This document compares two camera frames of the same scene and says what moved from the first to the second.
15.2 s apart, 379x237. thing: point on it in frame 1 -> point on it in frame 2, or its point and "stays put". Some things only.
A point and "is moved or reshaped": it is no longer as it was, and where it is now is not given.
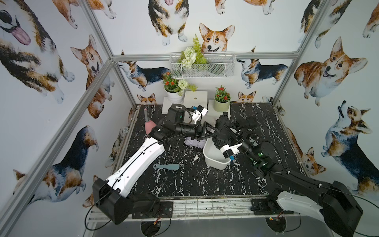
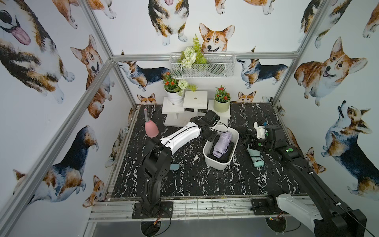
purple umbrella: x=201 y=144 is moved or reshaped
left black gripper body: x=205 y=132 stays put
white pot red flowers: x=174 y=89 stays put
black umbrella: x=247 y=123 -> x=225 y=157
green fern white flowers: x=191 y=56 stays put
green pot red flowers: x=222 y=100 stays put
